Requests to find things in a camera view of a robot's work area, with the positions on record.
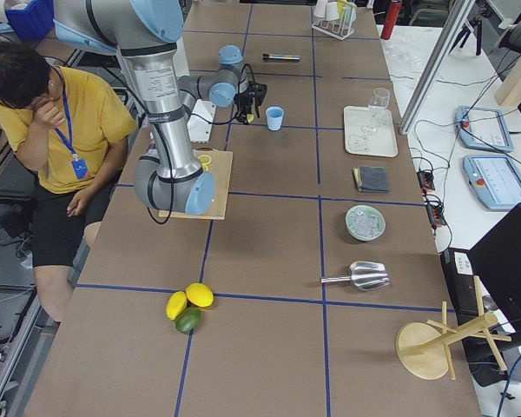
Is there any steel ice scoop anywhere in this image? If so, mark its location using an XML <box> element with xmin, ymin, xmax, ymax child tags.
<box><xmin>320</xmin><ymin>261</ymin><xmax>391</xmax><ymax>292</ymax></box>

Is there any wooden cutting board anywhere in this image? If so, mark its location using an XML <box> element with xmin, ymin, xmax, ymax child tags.
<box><xmin>172</xmin><ymin>149</ymin><xmax>233</xmax><ymax>220</ymax></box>

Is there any steel muddler black tip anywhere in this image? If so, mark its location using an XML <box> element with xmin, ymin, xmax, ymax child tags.
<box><xmin>262</xmin><ymin>53</ymin><xmax>301</xmax><ymax>63</ymax></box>

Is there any pink cup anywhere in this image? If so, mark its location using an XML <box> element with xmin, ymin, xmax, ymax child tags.
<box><xmin>313</xmin><ymin>0</ymin><xmax>327</xmax><ymax>20</ymax></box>

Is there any yellow cup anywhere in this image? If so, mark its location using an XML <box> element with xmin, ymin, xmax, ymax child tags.
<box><xmin>337</xmin><ymin>1</ymin><xmax>346</xmax><ymax>17</ymax></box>

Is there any cream bear tray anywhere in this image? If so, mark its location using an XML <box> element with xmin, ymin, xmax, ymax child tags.
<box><xmin>343</xmin><ymin>106</ymin><xmax>399</xmax><ymax>158</ymax></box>

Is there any teach pendant tablet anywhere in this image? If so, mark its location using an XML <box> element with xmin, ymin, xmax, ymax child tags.
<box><xmin>462</xmin><ymin>156</ymin><xmax>521</xmax><ymax>211</ymax></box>
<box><xmin>454</xmin><ymin>106</ymin><xmax>514</xmax><ymax>152</ymax></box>

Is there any white cup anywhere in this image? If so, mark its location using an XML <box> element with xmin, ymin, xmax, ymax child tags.
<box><xmin>325</xmin><ymin>1</ymin><xmax>340</xmax><ymax>21</ymax></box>

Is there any wooden stand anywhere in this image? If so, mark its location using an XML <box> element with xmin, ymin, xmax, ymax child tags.
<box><xmin>395</xmin><ymin>275</ymin><xmax>511</xmax><ymax>380</ymax></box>

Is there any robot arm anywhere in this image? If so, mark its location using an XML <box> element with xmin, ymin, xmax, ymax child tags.
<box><xmin>54</xmin><ymin>1</ymin><xmax>267</xmax><ymax>215</ymax></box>

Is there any seated person yellow shirt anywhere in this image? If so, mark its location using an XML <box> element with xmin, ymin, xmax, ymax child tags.
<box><xmin>0</xmin><ymin>43</ymin><xmax>136</xmax><ymax>322</ymax></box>

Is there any white wire cup rack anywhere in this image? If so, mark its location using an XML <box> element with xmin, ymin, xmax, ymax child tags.
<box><xmin>312</xmin><ymin>0</ymin><xmax>356</xmax><ymax>40</ymax></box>

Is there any black monitor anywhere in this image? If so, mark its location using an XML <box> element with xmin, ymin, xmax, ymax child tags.
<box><xmin>440</xmin><ymin>202</ymin><xmax>521</xmax><ymax>348</ymax></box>

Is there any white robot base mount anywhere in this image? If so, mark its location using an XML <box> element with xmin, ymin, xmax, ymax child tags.
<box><xmin>188</xmin><ymin>99</ymin><xmax>216</xmax><ymax>143</ymax></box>

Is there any green lime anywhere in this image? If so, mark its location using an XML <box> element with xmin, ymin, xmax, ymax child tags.
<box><xmin>175</xmin><ymin>307</ymin><xmax>201</xmax><ymax>334</ymax></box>

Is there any green cup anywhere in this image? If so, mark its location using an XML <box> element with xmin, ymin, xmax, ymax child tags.
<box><xmin>343</xmin><ymin>3</ymin><xmax>357</xmax><ymax>24</ymax></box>

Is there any blue paper cup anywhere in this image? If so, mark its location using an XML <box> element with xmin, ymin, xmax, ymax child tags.
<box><xmin>266</xmin><ymin>106</ymin><xmax>285</xmax><ymax>131</ymax></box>

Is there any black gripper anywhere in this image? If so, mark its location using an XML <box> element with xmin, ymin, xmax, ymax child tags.
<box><xmin>234</xmin><ymin>81</ymin><xmax>267</xmax><ymax>124</ymax></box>

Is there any grey folded cloth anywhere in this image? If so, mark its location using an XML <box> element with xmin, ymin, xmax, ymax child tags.
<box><xmin>353</xmin><ymin>166</ymin><xmax>390</xmax><ymax>193</ymax></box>

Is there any green bowl of ice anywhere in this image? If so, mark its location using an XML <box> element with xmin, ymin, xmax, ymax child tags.
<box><xmin>345</xmin><ymin>205</ymin><xmax>386</xmax><ymax>242</ymax></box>

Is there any clear wine glass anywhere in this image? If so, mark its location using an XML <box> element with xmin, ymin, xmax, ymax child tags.
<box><xmin>366</xmin><ymin>88</ymin><xmax>390</xmax><ymax>133</ymax></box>

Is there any red bottle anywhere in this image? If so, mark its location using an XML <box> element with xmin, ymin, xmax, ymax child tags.
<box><xmin>380</xmin><ymin>0</ymin><xmax>402</xmax><ymax>40</ymax></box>

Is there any aluminium frame post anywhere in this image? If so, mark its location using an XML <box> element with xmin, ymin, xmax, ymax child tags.
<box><xmin>399</xmin><ymin>0</ymin><xmax>476</xmax><ymax>135</ymax></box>

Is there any yellow lemon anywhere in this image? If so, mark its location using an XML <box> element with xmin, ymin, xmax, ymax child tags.
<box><xmin>185</xmin><ymin>282</ymin><xmax>214</xmax><ymax>308</ymax></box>
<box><xmin>165</xmin><ymin>291</ymin><xmax>188</xmax><ymax>321</ymax></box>

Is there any lemon slice on board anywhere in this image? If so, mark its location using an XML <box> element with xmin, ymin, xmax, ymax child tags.
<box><xmin>198</xmin><ymin>154</ymin><xmax>212</xmax><ymax>172</ymax></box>

